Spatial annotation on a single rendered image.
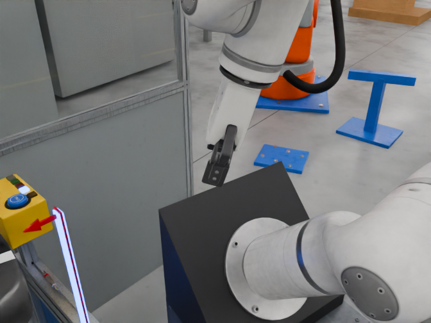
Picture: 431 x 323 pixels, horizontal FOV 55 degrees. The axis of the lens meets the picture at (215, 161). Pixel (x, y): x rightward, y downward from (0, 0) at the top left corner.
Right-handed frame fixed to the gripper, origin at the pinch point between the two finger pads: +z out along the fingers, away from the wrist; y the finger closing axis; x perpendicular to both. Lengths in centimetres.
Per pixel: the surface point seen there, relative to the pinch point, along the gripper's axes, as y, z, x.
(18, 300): 15.8, 22.9, -23.0
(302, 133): -259, 122, 94
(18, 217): -12, 36, -35
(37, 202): -16, 34, -33
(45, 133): -66, 52, -50
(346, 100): -333, 111, 145
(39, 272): -15, 57, -31
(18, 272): 11.6, 22.3, -25.0
